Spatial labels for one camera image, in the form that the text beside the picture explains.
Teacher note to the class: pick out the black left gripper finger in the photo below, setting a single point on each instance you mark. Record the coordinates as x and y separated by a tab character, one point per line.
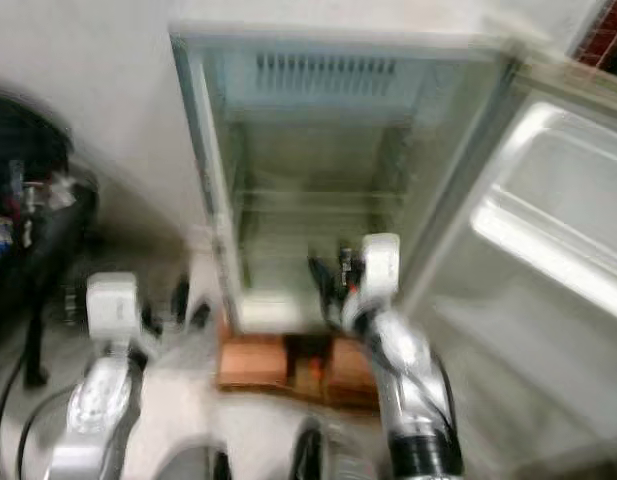
75	308
193	305

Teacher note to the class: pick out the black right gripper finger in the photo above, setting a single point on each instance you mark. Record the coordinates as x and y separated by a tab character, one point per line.
347	270
323	278

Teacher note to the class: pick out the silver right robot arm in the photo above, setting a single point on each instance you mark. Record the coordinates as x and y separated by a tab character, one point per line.
413	390

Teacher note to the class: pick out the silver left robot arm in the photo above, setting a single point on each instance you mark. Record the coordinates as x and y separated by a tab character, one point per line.
98	415

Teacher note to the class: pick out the clear glass fridge shelf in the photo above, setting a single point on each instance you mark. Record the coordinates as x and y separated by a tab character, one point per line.
298	200

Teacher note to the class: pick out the brown wooden fridge base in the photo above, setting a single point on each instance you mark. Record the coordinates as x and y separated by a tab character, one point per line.
253	365

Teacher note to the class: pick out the small white open fridge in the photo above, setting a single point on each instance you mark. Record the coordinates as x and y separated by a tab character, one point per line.
298	150

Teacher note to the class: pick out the white fridge door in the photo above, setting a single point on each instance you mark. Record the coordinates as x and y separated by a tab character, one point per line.
538	260

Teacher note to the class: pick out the black cluttered side table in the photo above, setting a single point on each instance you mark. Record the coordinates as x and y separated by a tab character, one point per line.
28	170

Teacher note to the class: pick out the grey left robot leg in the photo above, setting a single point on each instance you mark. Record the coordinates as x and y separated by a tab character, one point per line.
188	465

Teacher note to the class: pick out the grey robot leg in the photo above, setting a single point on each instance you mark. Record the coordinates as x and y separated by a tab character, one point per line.
338	460
188	465

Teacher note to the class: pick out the grey right robot leg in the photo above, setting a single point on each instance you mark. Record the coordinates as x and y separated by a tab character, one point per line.
338	460

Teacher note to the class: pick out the brown lattice grille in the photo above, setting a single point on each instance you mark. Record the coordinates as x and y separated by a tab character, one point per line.
606	35

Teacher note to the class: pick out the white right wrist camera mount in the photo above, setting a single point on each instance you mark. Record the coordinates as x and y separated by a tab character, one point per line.
382	266

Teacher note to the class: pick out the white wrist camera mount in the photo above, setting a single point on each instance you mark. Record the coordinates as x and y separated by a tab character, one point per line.
382	266
114	306

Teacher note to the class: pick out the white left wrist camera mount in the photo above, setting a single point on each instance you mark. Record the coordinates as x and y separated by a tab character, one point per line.
114	306

